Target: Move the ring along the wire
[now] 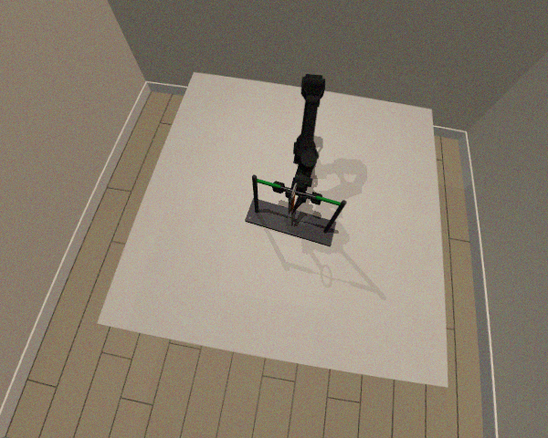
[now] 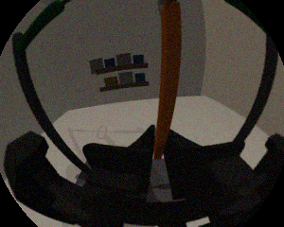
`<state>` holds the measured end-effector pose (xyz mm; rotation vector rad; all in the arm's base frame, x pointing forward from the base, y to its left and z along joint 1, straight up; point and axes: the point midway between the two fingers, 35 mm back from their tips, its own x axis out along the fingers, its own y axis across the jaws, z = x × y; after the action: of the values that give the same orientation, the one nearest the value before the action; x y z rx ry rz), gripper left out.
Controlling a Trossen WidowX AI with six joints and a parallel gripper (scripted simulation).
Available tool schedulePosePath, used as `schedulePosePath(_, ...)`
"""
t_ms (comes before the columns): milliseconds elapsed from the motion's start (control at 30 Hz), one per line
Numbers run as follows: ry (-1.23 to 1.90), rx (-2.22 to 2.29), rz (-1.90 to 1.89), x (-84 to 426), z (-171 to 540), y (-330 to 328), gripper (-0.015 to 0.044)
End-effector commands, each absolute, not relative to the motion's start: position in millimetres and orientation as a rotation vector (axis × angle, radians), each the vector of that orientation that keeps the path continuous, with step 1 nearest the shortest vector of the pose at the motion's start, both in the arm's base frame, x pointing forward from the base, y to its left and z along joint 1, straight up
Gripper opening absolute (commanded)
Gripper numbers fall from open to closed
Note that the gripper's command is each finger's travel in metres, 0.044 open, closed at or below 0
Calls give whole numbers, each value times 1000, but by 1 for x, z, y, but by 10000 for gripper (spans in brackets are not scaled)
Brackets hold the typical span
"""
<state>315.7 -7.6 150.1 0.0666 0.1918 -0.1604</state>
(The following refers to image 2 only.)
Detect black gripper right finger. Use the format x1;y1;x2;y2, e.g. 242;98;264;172
164;129;245;201

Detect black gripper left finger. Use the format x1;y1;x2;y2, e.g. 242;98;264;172
82;125;156;194

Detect orange-brown long handle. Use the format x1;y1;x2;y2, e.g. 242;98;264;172
153;0;183;160

